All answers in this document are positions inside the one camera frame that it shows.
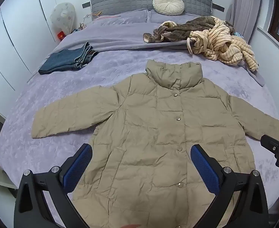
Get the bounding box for round cream cushion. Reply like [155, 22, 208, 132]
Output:
[152, 0, 185, 15]

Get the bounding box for purple quilt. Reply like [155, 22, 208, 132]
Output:
[56, 20, 265, 87]

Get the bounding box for fan with white cover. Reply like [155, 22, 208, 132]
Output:
[50, 2, 76, 35]

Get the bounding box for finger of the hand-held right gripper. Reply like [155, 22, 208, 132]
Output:
[260, 135, 279, 153]

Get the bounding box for white wardrobe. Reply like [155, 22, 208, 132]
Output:
[0, 0, 59, 98]

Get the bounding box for brown fleece garment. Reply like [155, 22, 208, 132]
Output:
[143, 16, 235, 45]

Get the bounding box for blue jeans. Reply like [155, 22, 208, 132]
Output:
[38, 42, 99, 75]

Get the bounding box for khaki puffer jacket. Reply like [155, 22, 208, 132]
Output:
[31, 60, 279, 228]

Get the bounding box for grey curtain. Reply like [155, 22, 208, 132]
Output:
[233, 0, 277, 46]

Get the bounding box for cream striped garment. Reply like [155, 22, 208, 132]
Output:
[187, 17, 259, 72]

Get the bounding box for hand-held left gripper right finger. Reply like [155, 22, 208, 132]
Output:
[190, 144, 269, 228]

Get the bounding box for purple pillow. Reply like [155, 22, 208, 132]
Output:
[92, 9, 150, 25]
[148, 10, 203, 24]

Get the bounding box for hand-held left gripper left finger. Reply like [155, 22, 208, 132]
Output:
[13, 143, 93, 228]

